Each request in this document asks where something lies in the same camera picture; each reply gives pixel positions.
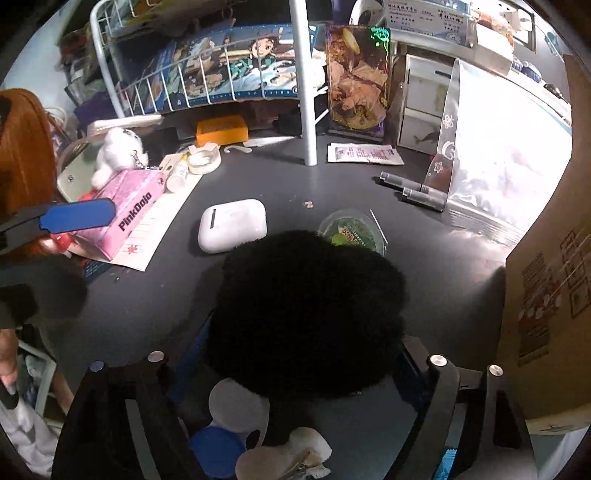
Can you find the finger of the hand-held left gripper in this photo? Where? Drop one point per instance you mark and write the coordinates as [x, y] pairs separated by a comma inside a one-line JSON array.
[[76, 214]]

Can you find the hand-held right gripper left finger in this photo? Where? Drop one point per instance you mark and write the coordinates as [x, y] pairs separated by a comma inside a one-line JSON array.
[[134, 415]]

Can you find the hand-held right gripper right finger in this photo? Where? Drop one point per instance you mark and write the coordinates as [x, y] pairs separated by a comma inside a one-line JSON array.
[[445, 415]]

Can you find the black fluffy plush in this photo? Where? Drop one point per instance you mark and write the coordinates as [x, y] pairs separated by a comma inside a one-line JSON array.
[[304, 314]]

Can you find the green jelly cup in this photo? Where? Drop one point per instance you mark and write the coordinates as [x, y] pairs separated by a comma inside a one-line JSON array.
[[353, 226]]

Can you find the person's left hand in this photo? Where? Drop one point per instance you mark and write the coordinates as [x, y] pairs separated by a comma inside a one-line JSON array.
[[8, 360]]

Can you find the beige case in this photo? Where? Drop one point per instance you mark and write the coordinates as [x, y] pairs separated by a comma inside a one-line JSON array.
[[76, 177]]

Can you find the pink box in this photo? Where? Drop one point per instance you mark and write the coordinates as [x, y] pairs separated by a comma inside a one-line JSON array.
[[134, 203]]

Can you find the orange brown bag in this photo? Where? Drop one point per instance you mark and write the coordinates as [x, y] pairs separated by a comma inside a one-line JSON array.
[[23, 147]]

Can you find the blue round lid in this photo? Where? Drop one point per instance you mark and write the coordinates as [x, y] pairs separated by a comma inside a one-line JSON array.
[[217, 452]]

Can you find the grey star print cloth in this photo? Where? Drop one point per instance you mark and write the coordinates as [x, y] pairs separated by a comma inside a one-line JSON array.
[[27, 438]]

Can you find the small white bottle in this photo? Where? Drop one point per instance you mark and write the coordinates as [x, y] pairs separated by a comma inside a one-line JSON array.
[[178, 175]]

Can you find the tape roll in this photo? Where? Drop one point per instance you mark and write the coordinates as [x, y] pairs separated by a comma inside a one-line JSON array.
[[203, 159]]

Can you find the white earbud case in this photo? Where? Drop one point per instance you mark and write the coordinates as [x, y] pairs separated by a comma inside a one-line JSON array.
[[233, 226]]

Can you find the cardboard box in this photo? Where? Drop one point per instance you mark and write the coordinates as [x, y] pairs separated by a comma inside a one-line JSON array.
[[554, 300]]

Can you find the orange box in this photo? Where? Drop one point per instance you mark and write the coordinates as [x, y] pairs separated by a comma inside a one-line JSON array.
[[221, 131]]

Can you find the white plastic hook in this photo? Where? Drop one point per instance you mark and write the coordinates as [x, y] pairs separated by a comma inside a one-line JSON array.
[[238, 150]]

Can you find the white plastic strip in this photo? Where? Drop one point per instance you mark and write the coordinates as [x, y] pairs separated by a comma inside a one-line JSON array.
[[268, 141]]

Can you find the grey metal tube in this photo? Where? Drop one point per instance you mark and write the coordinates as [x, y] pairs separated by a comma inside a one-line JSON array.
[[422, 198], [401, 180]]

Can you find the anime poster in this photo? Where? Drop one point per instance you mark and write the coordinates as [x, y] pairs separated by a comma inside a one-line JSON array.
[[258, 55]]

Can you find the clear flower print zip bag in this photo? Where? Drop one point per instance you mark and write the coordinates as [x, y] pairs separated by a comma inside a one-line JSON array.
[[498, 175]]

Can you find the white lamp pole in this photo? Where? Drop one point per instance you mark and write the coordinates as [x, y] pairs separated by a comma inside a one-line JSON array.
[[304, 92]]

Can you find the white printed sachet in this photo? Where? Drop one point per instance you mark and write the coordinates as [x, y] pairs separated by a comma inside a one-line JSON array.
[[364, 153]]

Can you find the small white drawer cabinet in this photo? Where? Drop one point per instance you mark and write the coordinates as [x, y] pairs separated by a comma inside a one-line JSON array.
[[422, 115]]

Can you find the white labelled box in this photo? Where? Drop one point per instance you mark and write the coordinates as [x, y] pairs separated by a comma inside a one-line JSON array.
[[425, 21]]

